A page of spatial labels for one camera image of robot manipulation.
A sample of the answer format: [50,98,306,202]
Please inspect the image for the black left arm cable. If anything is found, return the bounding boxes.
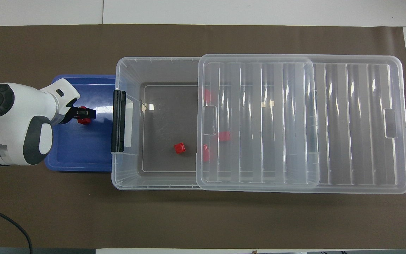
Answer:
[0,204,33,254]

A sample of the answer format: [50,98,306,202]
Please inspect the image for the clear plastic storage box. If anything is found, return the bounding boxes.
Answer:
[111,56,320,191]

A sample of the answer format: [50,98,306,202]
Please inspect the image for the black box latch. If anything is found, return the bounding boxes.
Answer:
[111,89,127,153]

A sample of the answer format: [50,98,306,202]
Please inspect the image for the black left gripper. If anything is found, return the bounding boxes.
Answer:
[60,99,96,125]

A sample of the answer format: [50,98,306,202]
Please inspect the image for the clear ribbed plastic lid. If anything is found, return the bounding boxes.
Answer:
[196,54,406,194]

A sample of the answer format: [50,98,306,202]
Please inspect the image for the brown paper table mat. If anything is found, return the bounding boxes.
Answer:
[0,24,406,249]

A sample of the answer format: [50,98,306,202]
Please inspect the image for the blue plastic tray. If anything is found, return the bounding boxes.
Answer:
[44,74,117,172]

